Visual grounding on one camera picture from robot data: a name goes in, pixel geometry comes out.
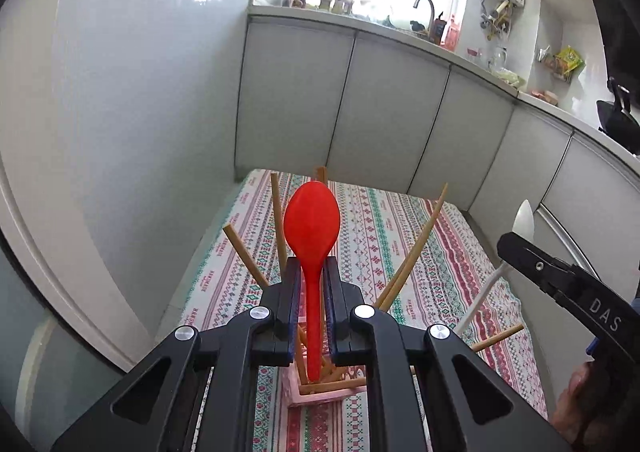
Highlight red green patterned tablecloth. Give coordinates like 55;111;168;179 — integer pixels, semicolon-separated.
180;168;551;452

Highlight clear glass jar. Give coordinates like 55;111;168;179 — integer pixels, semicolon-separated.
487;46;509;73

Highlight grey kitchen cabinets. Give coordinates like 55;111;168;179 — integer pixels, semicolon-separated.
234;14;640;293

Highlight yellow green snack packets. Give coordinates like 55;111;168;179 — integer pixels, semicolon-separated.
539;44;587;83

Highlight person's right hand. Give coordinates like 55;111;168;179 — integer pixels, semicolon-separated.
549;361;598;452

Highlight metal sink faucet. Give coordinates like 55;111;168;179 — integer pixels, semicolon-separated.
412;0;437;38

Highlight kitchen countertop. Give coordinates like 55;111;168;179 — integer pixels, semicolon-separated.
247;2;640;155

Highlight dark bottle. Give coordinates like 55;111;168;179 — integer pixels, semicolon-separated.
429;10;447;45

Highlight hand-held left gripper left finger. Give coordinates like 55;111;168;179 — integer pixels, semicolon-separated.
50;256;301;452

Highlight pink perforated plastic basket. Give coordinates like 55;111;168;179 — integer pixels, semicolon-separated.
282;322;369;408

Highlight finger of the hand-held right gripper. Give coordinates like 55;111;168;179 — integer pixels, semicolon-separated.
496;231;576;293

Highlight red bottle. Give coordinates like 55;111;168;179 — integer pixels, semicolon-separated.
442;16;462;51

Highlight water heater pipes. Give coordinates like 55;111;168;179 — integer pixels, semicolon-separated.
479;0;514;41

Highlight white plastic spoon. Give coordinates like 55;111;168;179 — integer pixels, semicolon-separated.
454;199;537;335

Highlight black wok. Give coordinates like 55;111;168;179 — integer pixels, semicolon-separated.
596;76;640;156

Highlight red plastic spoon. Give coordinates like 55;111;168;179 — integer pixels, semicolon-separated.
283;181;342;383

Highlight green vegetables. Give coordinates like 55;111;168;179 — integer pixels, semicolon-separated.
494;66;527;89

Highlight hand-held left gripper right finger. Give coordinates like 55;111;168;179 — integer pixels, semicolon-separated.
324;256;573;452

